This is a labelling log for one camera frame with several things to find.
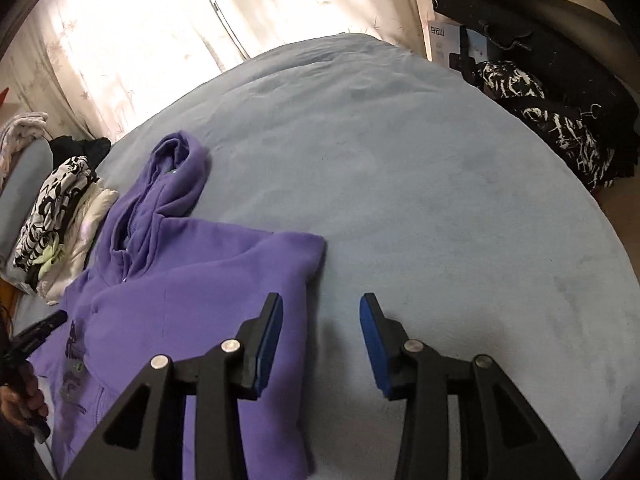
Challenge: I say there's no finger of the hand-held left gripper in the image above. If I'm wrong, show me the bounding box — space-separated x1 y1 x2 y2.
14 310 69 355

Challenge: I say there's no cream floral curtain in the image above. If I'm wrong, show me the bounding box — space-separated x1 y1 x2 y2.
0 0 431 146

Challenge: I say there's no white patterned cloth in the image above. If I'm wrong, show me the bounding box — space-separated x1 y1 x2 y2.
0 111 50 173

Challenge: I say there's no black white patterned garment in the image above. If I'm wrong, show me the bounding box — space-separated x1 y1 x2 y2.
12 156 101 271

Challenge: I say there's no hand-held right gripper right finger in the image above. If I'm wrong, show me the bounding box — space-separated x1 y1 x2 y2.
360 292 571 480

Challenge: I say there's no white cardboard box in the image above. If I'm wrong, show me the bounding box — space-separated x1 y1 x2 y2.
429 20 477 68

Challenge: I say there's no blue-grey pillow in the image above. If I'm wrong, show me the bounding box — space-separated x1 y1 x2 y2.
0 139 53 266

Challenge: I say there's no black white printed clothing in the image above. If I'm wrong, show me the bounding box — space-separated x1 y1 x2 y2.
472 60 617 193

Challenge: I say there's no blue-grey bed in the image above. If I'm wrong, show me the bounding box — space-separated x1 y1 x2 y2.
0 32 640 480

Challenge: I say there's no person's left hand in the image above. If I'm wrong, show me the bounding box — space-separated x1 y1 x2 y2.
0 360 49 432

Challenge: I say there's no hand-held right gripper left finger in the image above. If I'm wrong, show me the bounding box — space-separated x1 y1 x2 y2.
62 292 284 480

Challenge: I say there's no light green garment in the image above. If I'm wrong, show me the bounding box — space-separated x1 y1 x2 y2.
37 240 67 279

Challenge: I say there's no purple hoodie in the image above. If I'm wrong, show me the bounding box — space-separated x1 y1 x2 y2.
37 131 328 480

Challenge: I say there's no pile of folded clothes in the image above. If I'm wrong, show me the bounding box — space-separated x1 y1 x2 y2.
35 187 121 306

